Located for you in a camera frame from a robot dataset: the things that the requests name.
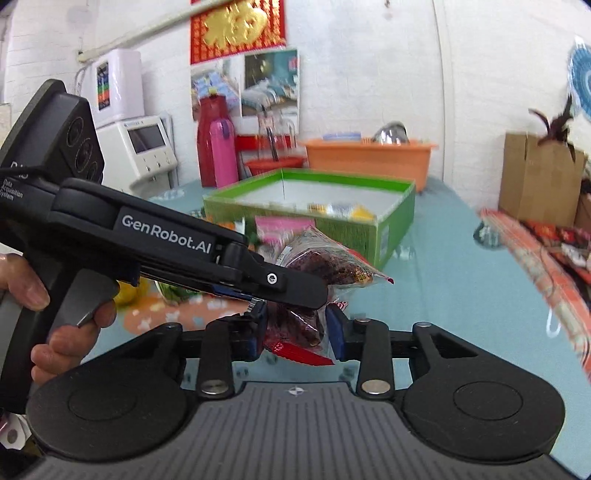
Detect red and gold wall poster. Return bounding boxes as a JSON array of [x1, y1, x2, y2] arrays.
[[189, 0, 287, 66]]

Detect clear glass jar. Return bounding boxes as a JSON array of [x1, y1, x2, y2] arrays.
[[257, 114, 297, 162]]

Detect orange plastic basket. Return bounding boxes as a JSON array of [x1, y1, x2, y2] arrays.
[[299, 137, 439, 193]]

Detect blue patterned wall plates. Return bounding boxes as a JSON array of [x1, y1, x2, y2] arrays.
[[566, 36, 591, 123]]

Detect shiny metal ladle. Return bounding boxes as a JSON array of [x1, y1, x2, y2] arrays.
[[372, 120, 410, 144]]

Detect dark purple plant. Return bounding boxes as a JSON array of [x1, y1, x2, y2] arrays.
[[528, 94, 579, 163]]

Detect red plastic bowl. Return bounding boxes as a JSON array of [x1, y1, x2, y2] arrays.
[[244, 155, 306, 179]]

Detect red patterned cloth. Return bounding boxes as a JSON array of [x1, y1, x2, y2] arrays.
[[475, 207, 591, 381]]

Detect brown cardboard box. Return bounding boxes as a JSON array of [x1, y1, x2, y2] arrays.
[[498, 131, 588, 228]]

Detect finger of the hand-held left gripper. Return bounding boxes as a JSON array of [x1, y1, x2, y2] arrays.
[[213, 243, 330, 311]]

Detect clear bag of red dates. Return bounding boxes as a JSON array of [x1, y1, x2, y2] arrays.
[[257, 225, 396, 366]]

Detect bedding photo wall poster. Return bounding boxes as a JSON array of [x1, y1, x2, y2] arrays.
[[191, 48, 301, 136]]

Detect teal printed tablecloth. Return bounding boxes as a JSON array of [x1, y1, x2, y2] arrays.
[[92, 175, 591, 478]]

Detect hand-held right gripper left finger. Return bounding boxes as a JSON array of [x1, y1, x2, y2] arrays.
[[117, 308, 270, 400]]

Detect white device with screen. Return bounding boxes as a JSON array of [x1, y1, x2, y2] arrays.
[[95, 115, 179, 195]]

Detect green snack packet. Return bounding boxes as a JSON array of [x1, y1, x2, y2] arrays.
[[156, 281, 200, 302]]

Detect pink bottle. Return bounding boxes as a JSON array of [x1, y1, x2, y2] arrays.
[[209, 119, 239, 189]]

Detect person's left hand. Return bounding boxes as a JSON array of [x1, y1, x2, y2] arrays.
[[0, 252, 119, 385]]

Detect pink snack packet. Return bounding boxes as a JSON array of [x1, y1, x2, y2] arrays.
[[255, 216, 315, 246]]

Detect white wall pipe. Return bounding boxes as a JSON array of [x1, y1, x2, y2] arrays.
[[76, 0, 232, 64]]

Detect green cardboard box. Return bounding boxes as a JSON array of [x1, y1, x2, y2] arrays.
[[203, 168, 417, 271]]

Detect white wall appliance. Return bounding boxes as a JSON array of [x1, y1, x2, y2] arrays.
[[89, 48, 145, 128]]

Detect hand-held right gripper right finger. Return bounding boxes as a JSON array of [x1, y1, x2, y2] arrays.
[[325, 306, 481, 401]]

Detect red thermos flask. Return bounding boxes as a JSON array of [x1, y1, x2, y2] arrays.
[[197, 89, 239, 188]]

